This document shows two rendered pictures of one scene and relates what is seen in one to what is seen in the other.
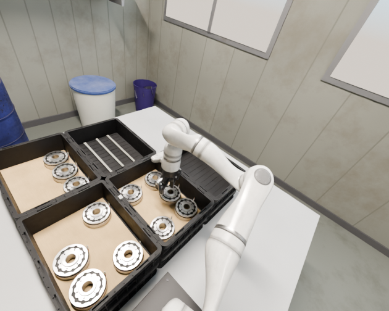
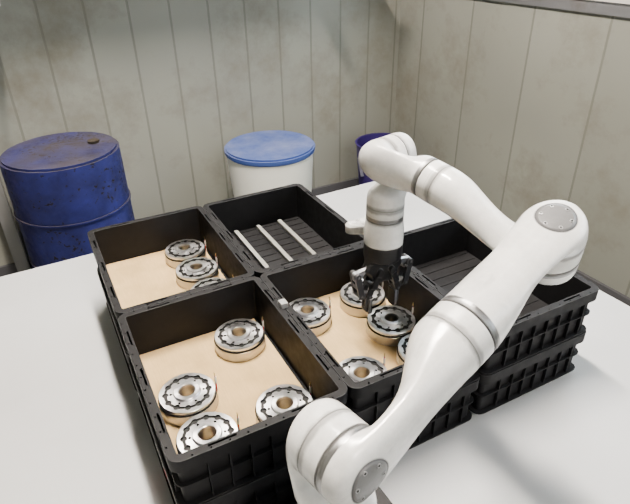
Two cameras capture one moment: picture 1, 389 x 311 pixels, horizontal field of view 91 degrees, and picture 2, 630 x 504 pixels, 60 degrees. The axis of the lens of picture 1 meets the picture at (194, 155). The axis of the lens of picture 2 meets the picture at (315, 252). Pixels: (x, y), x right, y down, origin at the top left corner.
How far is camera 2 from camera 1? 0.40 m
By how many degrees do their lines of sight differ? 26
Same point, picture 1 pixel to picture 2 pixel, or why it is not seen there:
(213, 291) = (404, 387)
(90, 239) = (222, 377)
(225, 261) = (437, 345)
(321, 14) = not seen: outside the picture
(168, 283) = not seen: hidden behind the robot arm
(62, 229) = (180, 355)
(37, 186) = (151, 291)
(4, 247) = (92, 386)
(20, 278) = (107, 435)
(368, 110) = not seen: outside the picture
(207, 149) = (442, 178)
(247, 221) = (500, 289)
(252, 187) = (525, 235)
